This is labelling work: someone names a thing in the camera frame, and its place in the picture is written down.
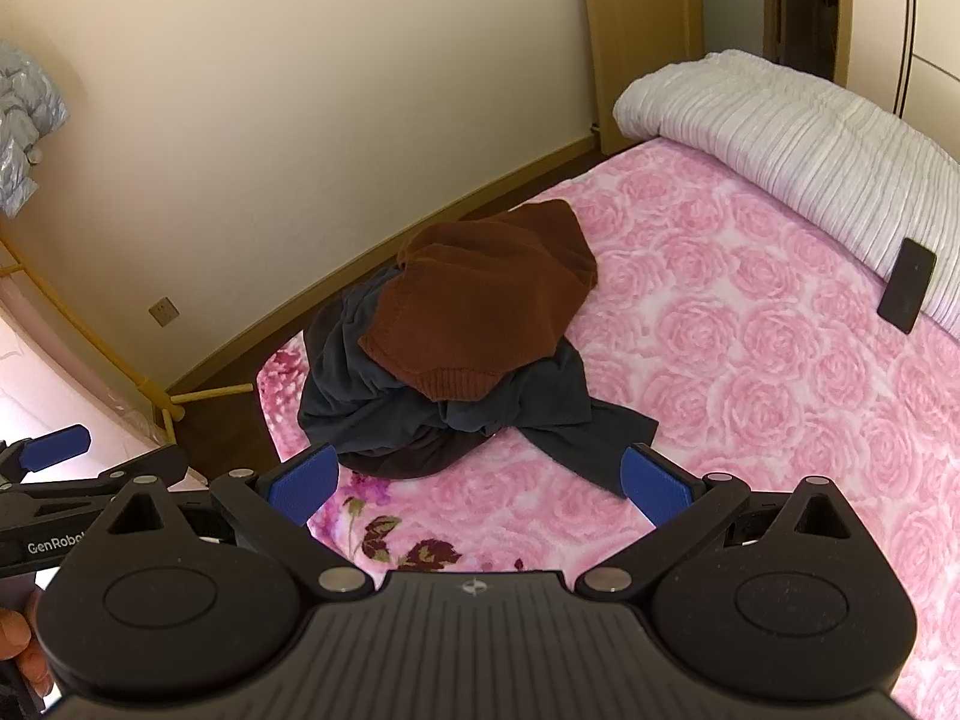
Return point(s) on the pink floral blanket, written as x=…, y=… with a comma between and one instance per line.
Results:
x=750, y=360

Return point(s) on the black garment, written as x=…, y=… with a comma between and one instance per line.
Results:
x=405, y=459

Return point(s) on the silver padded jacket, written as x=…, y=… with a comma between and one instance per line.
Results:
x=19, y=120

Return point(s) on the beige wall socket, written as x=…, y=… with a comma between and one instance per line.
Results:
x=163, y=310

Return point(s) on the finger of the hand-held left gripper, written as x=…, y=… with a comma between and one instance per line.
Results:
x=146, y=467
x=56, y=446

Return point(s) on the yellow metal rack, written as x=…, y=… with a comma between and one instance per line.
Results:
x=75, y=331

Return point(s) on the brown knitted sweater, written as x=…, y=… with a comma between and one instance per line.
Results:
x=480, y=300

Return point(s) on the white striped quilt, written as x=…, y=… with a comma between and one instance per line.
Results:
x=787, y=135

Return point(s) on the black phone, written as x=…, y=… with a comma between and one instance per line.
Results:
x=907, y=285

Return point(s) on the pale pink cloth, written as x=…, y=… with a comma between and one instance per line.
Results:
x=45, y=371

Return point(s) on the wooden door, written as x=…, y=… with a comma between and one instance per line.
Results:
x=637, y=30

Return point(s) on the person's left hand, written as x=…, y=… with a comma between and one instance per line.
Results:
x=19, y=637

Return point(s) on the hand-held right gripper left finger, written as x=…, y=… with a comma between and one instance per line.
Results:
x=304, y=484

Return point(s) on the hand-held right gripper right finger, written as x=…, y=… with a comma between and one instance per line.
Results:
x=660, y=491

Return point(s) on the dark blue-grey garment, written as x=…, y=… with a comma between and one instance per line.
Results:
x=375, y=405

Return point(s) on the white wardrobe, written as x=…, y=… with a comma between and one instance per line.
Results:
x=930, y=15

